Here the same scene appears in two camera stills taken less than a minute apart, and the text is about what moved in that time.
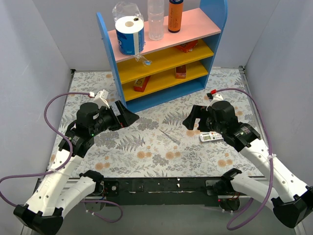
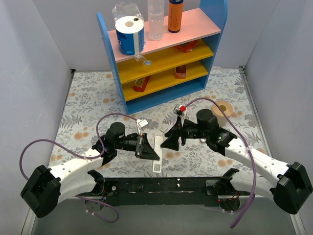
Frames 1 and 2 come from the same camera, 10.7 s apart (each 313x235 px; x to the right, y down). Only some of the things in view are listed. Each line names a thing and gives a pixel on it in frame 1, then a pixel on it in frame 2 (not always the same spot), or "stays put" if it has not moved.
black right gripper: (202, 120) → (181, 132)
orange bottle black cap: (175, 13) stays put
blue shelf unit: (178, 63) stays put
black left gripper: (118, 115) → (140, 145)
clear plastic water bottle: (156, 11) stays put
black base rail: (190, 191) stays put
